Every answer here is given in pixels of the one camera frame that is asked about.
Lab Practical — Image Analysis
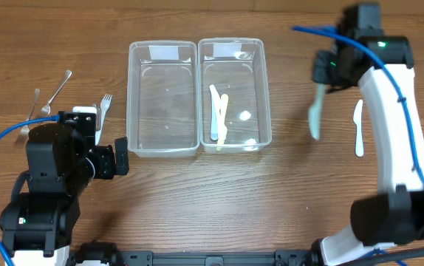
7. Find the light blue plastic knife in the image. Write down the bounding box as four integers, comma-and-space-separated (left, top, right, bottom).
210, 106, 219, 141

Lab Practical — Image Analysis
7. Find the white plastic fork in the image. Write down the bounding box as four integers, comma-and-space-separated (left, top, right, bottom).
95, 94, 112, 145

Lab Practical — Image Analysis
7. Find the long silver metal fork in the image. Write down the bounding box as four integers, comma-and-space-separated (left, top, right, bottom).
36, 69, 72, 118

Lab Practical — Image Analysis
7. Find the pale teal plastic knife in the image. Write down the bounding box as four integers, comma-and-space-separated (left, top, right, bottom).
308, 83, 326, 140

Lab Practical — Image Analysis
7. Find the cream white plastic knife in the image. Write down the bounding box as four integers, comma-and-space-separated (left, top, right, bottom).
209, 84, 220, 120

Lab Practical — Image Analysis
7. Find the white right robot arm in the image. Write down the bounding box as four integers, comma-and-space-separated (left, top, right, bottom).
304, 3, 424, 265

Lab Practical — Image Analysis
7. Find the right clear plastic container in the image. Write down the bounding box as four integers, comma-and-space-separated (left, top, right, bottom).
197, 38, 272, 154

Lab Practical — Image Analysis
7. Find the yellow plastic knife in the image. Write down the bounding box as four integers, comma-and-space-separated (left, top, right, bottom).
216, 94, 229, 151

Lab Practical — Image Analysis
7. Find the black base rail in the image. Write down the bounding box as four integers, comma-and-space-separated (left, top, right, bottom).
66, 241, 312, 266

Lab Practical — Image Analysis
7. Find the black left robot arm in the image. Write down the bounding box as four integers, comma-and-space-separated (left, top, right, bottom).
0, 112, 129, 265

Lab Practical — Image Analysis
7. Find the clear plastic container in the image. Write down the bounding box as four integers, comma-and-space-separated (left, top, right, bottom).
126, 40, 199, 158
197, 38, 272, 154

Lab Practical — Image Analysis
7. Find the black corrugated cable conduit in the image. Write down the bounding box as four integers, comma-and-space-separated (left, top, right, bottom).
341, 244, 424, 266

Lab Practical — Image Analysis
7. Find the mint green plastic knife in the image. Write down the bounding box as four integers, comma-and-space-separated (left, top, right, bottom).
353, 99, 364, 157

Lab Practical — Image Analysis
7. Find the left clear plastic container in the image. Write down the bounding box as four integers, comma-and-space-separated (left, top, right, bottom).
126, 40, 199, 158

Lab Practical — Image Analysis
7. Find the small silver metal fork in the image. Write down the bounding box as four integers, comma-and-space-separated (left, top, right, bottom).
16, 89, 40, 145

